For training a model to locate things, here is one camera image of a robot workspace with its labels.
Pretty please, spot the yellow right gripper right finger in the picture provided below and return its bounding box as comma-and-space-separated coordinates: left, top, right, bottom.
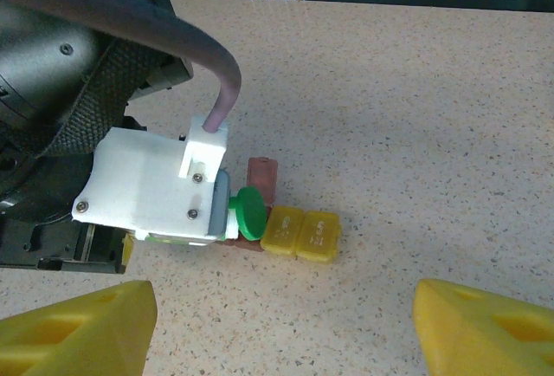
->
413, 278, 554, 376

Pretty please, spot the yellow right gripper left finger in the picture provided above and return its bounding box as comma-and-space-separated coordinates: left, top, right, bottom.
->
0, 279, 158, 376

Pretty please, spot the white pill bottle green cap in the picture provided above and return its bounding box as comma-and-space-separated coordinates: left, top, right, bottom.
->
142, 185, 268, 248

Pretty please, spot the red pill organizer box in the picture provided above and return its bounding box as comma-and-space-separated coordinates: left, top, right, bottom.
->
216, 156, 280, 255

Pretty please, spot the yellow pill organizer box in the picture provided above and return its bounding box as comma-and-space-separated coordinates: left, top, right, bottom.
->
259, 204, 343, 264

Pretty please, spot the black woven strap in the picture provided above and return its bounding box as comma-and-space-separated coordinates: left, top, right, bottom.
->
32, 40, 168, 160

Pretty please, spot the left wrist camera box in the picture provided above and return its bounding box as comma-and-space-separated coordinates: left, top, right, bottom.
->
70, 114, 234, 248

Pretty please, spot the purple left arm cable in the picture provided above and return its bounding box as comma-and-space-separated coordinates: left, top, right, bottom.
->
0, 0, 242, 133

